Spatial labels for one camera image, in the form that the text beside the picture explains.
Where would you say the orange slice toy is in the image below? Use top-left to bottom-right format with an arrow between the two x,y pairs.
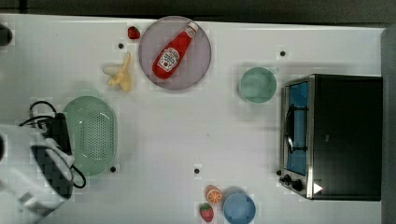
205,185 -> 222,204

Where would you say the strawberry toy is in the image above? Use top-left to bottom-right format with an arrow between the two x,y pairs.
199,203 -> 214,223

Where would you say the black cylinder cup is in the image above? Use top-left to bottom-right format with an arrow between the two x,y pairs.
0,24 -> 13,46

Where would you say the peeled banana toy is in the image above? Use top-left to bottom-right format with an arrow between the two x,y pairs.
103,53 -> 133,92

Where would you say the red ketchup bottle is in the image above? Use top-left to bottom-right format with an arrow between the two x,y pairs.
152,21 -> 198,79

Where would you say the grey round plate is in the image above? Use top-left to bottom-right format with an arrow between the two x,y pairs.
138,16 -> 212,91

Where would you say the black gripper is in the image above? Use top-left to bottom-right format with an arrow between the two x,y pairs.
40,113 -> 72,155

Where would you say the green cup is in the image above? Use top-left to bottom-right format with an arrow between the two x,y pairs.
238,67 -> 278,104

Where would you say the blue bowl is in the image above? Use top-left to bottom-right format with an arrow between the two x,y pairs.
223,193 -> 256,224

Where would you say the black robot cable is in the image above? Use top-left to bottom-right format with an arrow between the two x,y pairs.
18,100 -> 87,189

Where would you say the green plastic strainer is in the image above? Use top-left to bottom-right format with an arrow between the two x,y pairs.
64,91 -> 118,176

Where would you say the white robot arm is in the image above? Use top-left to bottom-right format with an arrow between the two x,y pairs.
0,113 -> 74,224

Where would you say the black toaster oven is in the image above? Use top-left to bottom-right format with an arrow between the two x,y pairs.
276,74 -> 383,202

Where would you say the small red tomato toy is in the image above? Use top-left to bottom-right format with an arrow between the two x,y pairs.
127,26 -> 140,40

